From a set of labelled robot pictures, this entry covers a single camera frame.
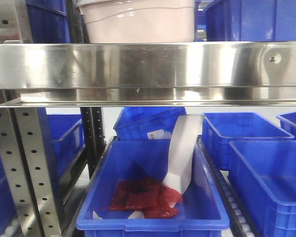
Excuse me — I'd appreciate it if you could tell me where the blue crate left shelf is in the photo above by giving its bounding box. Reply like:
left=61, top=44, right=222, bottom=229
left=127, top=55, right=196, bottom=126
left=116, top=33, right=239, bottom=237
left=47, top=114, right=85, bottom=177

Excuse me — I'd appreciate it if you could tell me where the perforated steel shelf upright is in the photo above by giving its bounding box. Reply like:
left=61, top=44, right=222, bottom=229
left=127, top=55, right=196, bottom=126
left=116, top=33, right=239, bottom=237
left=0, top=0, right=65, bottom=237

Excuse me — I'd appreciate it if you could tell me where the blue tilted crate behind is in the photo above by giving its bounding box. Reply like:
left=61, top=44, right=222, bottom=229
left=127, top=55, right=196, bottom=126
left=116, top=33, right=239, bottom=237
left=113, top=107, right=186, bottom=141

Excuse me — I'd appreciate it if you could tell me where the white paper label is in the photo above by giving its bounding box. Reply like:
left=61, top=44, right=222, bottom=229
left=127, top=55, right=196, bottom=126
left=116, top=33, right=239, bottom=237
left=147, top=129, right=172, bottom=140

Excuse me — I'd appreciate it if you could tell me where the white curled paper strip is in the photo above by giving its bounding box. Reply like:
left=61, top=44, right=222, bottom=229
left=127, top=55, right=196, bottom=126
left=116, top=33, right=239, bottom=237
left=127, top=113, right=206, bottom=220

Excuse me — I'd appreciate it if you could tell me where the blue crate middle right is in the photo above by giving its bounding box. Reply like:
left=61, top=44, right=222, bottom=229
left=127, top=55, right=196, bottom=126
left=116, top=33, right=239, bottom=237
left=201, top=112, right=295, bottom=170

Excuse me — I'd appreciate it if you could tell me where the red mesh bag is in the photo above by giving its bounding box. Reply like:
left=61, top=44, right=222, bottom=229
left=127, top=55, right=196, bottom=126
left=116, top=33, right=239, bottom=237
left=109, top=177, right=183, bottom=219

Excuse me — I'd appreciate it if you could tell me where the blue crate front centre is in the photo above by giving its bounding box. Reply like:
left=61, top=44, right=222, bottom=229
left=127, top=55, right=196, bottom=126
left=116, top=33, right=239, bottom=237
left=76, top=140, right=229, bottom=237

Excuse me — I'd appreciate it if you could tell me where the blue crate upper right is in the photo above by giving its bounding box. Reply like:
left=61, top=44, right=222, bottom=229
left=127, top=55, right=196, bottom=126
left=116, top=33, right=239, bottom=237
left=204, top=0, right=296, bottom=41

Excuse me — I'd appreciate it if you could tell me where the blue crate front right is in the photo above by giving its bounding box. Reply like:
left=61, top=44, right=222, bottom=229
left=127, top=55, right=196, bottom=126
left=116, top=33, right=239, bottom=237
left=228, top=141, right=296, bottom=237

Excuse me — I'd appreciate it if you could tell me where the roller conveyor track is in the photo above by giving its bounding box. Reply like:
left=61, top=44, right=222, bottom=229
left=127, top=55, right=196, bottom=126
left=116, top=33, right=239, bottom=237
left=198, top=136, right=259, bottom=237

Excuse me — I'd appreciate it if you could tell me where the blue crate upper left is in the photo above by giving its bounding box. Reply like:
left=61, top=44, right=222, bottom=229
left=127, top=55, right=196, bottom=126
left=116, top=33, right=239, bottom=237
left=25, top=0, right=70, bottom=43

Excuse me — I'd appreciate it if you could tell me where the blue crate far right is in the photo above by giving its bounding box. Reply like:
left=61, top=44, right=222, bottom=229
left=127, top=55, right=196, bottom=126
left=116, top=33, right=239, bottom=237
left=276, top=111, right=296, bottom=140

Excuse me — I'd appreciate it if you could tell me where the black perforated shelf post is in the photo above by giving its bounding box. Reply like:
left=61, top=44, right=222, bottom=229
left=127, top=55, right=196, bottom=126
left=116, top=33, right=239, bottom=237
left=80, top=107, right=106, bottom=178

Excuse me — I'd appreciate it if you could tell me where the stainless steel shelf rail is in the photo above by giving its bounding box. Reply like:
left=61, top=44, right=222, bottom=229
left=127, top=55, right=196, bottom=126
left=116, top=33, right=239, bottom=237
left=0, top=41, right=296, bottom=108

